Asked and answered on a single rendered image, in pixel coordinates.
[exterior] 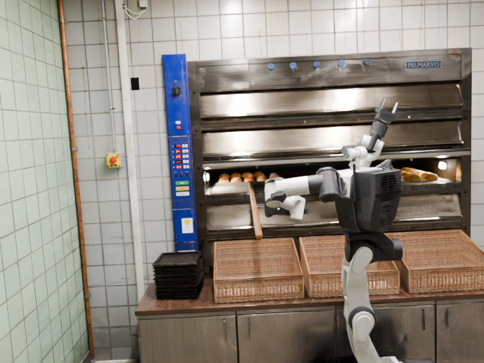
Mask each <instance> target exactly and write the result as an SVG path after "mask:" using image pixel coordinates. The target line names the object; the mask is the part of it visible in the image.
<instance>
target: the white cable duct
mask: <svg viewBox="0 0 484 363"><path fill-rule="evenodd" d="M122 4H123V2H122V0H115V10H116V20H117V38H118V48H119V57H120V75H121V84H122V103H123V112H124V122H125V140H126V150H127V168H128V178H129V188H130V205H131V215H132V224H133V243H134V252H135V270H136V280H137V290H138V304H139V303H140V301H141V299H142V297H143V296H144V294H145V289H144V279H143V260H142V251H141V241H140V222H139V212H138V193H137V184H136V174H135V156H134V145H133V127H132V117H131V107H130V89H129V79H128V69H127V51H126V41H125V22H124V12H123V5H122Z"/></svg>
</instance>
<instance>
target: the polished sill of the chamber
mask: <svg viewBox="0 0 484 363"><path fill-rule="evenodd" d="M457 188H461V183H460V182H457V181H454V182H439V183H424V184H402V191H414V190H429V189H457ZM313 195H320V192H319V193H314V194H304V195H299V196H313ZM254 196H255V199H256V198H265V192H254ZM241 199H250V193H249V192H237V193H222V194H206V195H205V201H213V200H241Z"/></svg>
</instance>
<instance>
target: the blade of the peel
mask: <svg viewBox="0 0 484 363"><path fill-rule="evenodd" d="M252 183H253V184H252V185H257V184H265V181H253V182H252ZM243 185H248V182H247V181H245V182H230V183H218V181H217V182H216V183H215V186H216V187H228V186H243Z"/></svg>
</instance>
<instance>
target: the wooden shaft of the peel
mask: <svg viewBox="0 0 484 363"><path fill-rule="evenodd" d="M248 188H249V193H250V198H251V209H252V214H253V219H254V229H255V234H256V239H257V240H261V239H262V238H263V235H262V231H261V224H260V220H259V214H258V210H257V206H256V200H255V196H254V189H253V185H252V183H251V182H249V183H248Z"/></svg>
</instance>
